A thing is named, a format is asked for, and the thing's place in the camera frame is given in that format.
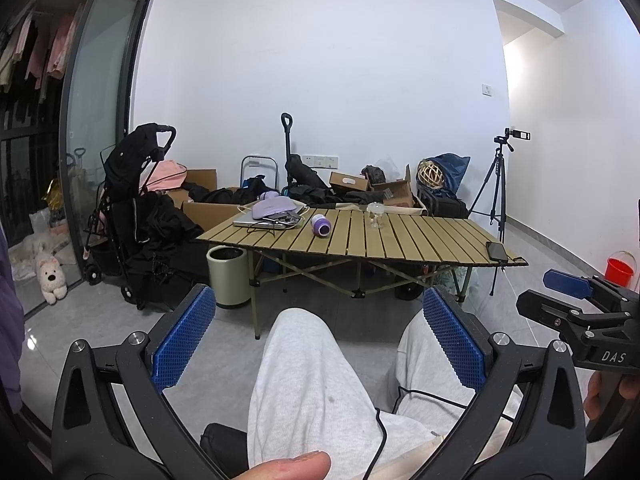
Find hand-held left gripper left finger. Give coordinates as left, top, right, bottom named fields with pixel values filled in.
left=50, top=283, right=251, bottom=480

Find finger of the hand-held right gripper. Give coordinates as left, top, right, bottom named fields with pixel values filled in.
left=543, top=268, right=640, bottom=314
left=516, top=289, right=592, bottom=335

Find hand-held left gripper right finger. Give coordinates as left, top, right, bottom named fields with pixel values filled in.
left=414, top=287, right=587, bottom=480

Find person's right hand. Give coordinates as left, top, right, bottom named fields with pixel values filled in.
left=583, top=372, right=638, bottom=423

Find person's left hand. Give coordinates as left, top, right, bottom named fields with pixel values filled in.
left=227, top=451, right=332, bottom=480

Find person's right leg grey pants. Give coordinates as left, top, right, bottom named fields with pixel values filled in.
left=387, top=310, right=525, bottom=428

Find person's leg grey pants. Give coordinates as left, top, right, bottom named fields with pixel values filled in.
left=247, top=308, right=453, bottom=480
left=387, top=310, right=525, bottom=428

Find red plastic bucket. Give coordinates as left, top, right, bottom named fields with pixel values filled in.
left=603, top=250, right=636, bottom=286

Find cream round trash bin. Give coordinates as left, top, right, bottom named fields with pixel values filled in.
left=206, top=245, right=251, bottom=310

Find black seat cushion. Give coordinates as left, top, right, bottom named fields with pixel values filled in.
left=199, top=422, right=251, bottom=477

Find folding slat camping table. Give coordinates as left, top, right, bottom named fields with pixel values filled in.
left=196, top=204, right=530, bottom=342

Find black baby stroller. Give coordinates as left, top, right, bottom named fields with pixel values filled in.
left=82, top=123, right=202, bottom=312

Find person's left leg grey pants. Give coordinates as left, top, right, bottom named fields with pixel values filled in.
left=247, top=308, right=453, bottom=480

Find large open cardboard box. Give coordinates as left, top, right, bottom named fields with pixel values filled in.
left=180, top=199, right=252, bottom=232

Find silver laptop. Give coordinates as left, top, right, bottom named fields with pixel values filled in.
left=232, top=213, right=302, bottom=230

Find black backpack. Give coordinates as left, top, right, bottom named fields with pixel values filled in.
left=417, top=187, right=471, bottom=220

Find white plush dog toy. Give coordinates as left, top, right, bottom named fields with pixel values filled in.
left=33, top=249, right=69, bottom=306

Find pile of black clothing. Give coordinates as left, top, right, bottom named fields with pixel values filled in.
left=182, top=174, right=352, bottom=207

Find cardboard box with raised flap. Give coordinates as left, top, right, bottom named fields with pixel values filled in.
left=384, top=164, right=417, bottom=209

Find blue fabric bag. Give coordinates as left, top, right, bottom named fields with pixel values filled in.
left=425, top=153, right=471, bottom=197

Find purple soft pouch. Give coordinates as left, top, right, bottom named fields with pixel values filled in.
left=250, top=195, right=297, bottom=220

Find plain cardboard box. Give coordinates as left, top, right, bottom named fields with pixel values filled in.
left=182, top=168, right=219, bottom=194

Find pink cloth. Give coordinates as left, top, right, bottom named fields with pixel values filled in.
left=144, top=159, right=189, bottom=194

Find woven rattan ball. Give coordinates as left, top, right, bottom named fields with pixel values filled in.
left=417, top=159, right=446, bottom=190

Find white plastic bag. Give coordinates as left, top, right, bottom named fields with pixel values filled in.
left=27, top=207, right=69, bottom=241

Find dark brown furry item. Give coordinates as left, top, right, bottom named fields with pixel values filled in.
left=360, top=163, right=387, bottom=186

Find cardboard box with white label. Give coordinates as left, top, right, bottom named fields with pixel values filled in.
left=328, top=171, right=372, bottom=194

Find silver folding step ladder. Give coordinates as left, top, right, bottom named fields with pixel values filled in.
left=239, top=155, right=280, bottom=192

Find gold foil bag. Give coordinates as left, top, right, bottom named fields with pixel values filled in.
left=43, top=177, right=66, bottom=211

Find frosted glass sliding door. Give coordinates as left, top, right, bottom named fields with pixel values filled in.
left=58, top=0, right=152, bottom=267

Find black balcony railing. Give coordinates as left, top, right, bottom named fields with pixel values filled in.
left=0, top=99, right=67, bottom=241

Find row of hanging clothes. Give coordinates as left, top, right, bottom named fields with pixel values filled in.
left=0, top=0, right=84, bottom=97

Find thin black cable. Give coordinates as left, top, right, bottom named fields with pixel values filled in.
left=362, top=386, right=517, bottom=480

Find black camera tripod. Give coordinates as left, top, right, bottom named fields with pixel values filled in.
left=467, top=141, right=516, bottom=297

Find black camera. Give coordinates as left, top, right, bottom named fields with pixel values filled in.
left=494, top=127, right=532, bottom=147

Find black cable on laptop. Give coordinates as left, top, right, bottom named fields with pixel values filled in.
left=247, top=212, right=307, bottom=234

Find black cart pull handle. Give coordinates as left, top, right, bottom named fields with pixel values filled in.
left=279, top=112, right=297, bottom=192

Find white wall outlet strip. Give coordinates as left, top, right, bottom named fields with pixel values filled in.
left=302, top=154, right=341, bottom=170

